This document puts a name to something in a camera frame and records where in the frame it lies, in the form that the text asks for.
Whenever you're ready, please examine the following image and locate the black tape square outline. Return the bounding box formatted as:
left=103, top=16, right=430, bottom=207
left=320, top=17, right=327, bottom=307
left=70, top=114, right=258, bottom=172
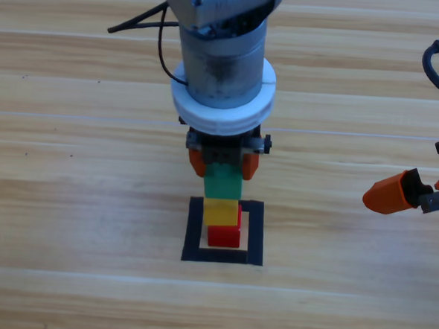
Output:
left=180, top=194, right=268, bottom=268

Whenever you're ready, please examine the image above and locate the yellow wooden block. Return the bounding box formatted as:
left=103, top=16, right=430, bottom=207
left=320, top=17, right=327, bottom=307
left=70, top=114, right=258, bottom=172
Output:
left=202, top=197, right=240, bottom=229

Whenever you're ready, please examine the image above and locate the thin black cable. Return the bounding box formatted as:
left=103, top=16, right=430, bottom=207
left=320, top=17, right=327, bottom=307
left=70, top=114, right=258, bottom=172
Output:
left=156, top=6, right=196, bottom=86

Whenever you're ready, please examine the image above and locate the red wooden block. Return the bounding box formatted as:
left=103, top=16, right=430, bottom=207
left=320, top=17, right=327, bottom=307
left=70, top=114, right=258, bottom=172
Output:
left=205, top=202, right=243, bottom=249

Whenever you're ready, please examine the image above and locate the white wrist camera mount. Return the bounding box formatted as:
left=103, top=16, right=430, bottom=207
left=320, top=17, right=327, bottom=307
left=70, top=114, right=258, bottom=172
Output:
left=167, top=51, right=278, bottom=141

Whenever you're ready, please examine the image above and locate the green wooden block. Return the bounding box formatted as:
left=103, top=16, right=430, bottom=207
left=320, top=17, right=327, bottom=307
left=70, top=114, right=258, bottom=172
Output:
left=201, top=162, right=246, bottom=203

